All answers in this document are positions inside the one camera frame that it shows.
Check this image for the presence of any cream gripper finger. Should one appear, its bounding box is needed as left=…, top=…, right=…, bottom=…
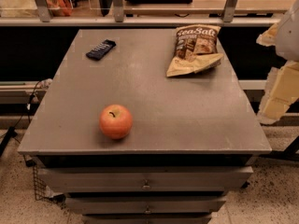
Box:
left=257, top=61, right=299, bottom=125
left=256, top=23, right=278, bottom=47

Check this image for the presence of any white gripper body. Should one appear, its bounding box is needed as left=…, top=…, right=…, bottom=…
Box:
left=276, top=0, right=299, bottom=62

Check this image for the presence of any red apple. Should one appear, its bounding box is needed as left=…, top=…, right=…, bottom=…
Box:
left=99, top=105, right=133, bottom=139

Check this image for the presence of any dark blue rxbar wrapper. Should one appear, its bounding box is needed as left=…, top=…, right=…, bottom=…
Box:
left=86, top=39, right=116, bottom=61

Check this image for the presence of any sea salt chip bag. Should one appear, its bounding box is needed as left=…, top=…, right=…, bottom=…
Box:
left=166, top=24, right=223, bottom=77

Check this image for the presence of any grey drawer cabinet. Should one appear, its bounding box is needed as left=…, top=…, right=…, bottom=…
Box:
left=17, top=28, right=273, bottom=224

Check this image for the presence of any bottom grey drawer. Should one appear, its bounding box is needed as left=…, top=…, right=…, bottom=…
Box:
left=83, top=214, right=211, bottom=224

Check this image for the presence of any grey drawer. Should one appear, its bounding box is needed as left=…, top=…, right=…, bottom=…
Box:
left=38, top=166, right=253, bottom=193
left=66, top=196, right=226, bottom=215
left=83, top=214, right=211, bottom=224

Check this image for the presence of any orange bag on shelf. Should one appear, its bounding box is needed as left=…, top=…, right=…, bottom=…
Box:
left=46, top=0, right=72, bottom=17

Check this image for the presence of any middle grey drawer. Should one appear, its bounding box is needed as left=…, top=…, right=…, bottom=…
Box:
left=66, top=196, right=226, bottom=215

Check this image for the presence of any top grey drawer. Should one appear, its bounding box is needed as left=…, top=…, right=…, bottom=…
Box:
left=38, top=166, right=253, bottom=193

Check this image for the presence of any metal shelf frame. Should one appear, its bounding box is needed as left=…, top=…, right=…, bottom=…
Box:
left=0, top=0, right=296, bottom=27

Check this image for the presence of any wire mesh basket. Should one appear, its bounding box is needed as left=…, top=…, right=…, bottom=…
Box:
left=33, top=165, right=53, bottom=202

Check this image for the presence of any black cable on floor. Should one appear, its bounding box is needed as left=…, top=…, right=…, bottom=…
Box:
left=0, top=79, right=45, bottom=157

